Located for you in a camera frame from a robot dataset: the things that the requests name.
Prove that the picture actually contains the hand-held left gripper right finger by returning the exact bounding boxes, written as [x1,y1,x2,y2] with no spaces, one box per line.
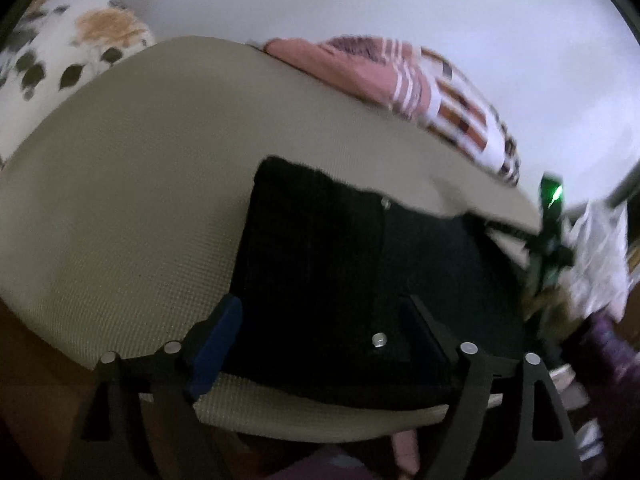
[400,295,586,480]

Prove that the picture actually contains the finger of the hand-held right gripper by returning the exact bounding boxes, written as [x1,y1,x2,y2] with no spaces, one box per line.
[480,216,543,242]

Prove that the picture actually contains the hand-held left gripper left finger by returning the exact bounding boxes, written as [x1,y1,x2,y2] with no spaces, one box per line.
[60,292,244,480]

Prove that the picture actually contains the black pants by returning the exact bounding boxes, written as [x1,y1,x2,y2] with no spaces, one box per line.
[192,156,543,411]

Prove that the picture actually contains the person's right forearm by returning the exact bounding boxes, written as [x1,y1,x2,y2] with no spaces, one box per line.
[565,310,640,411]

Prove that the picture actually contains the white patterned plastic bag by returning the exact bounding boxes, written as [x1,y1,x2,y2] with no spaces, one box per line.
[567,200,633,322]

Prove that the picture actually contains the beige mattress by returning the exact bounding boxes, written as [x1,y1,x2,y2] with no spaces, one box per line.
[0,35,543,443]

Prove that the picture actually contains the pink striped pillow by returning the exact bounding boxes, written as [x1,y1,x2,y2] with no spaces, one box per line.
[262,35,522,188]

